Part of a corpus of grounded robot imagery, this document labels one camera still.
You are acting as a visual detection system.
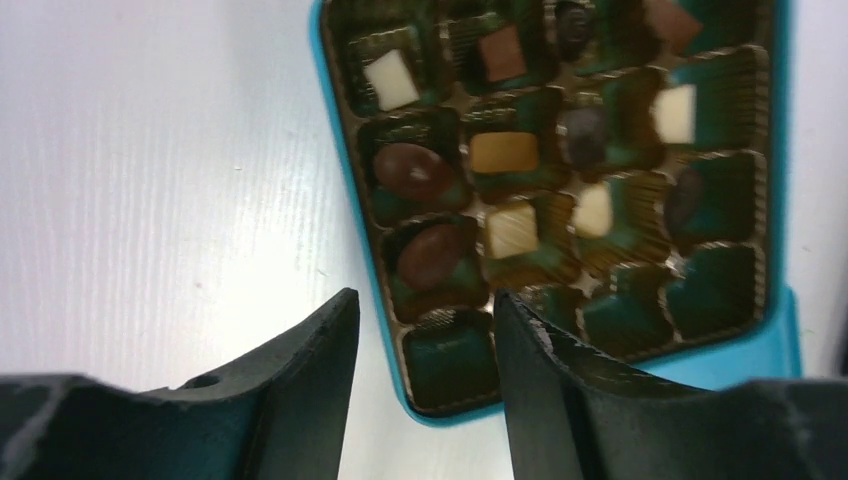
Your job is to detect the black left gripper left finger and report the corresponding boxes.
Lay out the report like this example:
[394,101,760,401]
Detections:
[1,288,360,479]

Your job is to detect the white rectangular chocolate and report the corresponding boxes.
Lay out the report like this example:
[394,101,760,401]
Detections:
[363,49,420,111]

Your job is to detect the teal chocolate tin box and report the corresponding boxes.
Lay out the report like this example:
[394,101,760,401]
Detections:
[310,1,801,426]

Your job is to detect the dark round chocolate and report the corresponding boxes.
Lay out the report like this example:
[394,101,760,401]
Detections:
[373,143,455,202]

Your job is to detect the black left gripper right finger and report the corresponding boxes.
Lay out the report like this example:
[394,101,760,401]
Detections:
[494,290,847,479]

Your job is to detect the brown square chocolate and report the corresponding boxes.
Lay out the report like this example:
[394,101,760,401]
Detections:
[478,25,527,83]

